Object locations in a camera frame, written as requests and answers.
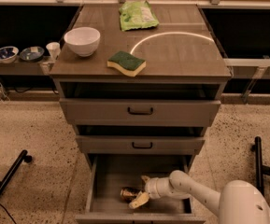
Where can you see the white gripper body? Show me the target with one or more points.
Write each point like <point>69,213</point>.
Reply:
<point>153,188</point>

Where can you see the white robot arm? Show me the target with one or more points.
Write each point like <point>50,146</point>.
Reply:
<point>238,203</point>

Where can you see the grey open bottom drawer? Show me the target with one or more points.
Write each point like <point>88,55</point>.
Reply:
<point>112,173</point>

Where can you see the grey middle drawer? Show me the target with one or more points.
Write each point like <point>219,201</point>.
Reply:
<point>140,145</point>

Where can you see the grey top drawer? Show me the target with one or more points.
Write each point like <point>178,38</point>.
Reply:
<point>192,113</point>

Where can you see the black right stand leg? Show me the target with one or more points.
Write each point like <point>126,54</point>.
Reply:
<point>260,169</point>

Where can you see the black stand leg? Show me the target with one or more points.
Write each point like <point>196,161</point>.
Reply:
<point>23,157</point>
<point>260,169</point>

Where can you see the green yellow sponge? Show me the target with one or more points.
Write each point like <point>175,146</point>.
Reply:
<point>126,63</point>

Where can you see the white bowl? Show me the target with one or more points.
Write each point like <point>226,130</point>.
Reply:
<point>83,41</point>

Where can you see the black left stand leg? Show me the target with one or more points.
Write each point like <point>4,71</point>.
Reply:
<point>23,157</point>

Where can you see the white paper cup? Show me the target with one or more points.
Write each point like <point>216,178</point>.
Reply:
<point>54,49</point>

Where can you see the green chip bag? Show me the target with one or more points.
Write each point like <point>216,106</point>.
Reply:
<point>137,15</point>

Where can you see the dark grey bowl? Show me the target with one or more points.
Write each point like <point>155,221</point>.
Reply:
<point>32,54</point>

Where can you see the grey side shelf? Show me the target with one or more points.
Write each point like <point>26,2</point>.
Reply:
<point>21,68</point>

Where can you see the blue patterned bowl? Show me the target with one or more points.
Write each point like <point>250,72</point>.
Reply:
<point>8,54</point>

